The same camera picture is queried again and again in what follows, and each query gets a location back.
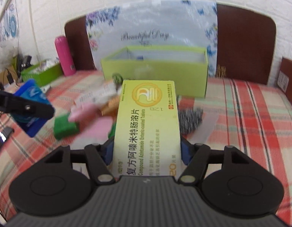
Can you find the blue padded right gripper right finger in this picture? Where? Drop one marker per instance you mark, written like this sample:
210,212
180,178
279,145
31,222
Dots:
186,151

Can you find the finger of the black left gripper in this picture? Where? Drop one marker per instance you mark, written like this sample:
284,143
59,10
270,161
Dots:
9,103

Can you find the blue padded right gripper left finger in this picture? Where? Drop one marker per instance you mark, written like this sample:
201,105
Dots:
106,151

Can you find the pink white glove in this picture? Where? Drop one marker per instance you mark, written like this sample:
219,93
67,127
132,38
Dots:
94,128

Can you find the blue box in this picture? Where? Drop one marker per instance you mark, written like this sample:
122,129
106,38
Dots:
31,91

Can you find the yellow medicine box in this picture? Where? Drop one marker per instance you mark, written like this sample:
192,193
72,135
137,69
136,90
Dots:
147,136

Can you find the steel wool scrubber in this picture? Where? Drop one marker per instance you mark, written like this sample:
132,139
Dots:
189,120

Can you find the golden orange box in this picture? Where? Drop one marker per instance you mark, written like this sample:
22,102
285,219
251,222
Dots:
111,106

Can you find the green tray box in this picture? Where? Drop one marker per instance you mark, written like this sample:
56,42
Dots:
44,72

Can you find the green small box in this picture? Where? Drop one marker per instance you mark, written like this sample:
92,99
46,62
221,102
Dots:
63,128

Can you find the white medicine box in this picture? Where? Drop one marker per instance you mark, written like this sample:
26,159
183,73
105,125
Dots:
98,94

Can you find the pink thermos bottle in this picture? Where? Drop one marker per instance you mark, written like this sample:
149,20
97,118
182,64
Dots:
64,55

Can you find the plaid bed sheet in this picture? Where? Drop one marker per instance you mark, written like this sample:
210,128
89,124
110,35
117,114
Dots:
255,118

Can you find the light green storage box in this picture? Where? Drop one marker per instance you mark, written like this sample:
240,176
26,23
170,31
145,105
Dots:
186,66

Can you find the brown cardboard box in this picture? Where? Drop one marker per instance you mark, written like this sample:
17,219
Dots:
284,81

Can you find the brown headboard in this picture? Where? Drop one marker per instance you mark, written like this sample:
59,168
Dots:
246,41

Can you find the floral plastic bag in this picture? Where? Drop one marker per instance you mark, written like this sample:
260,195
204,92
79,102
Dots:
158,22

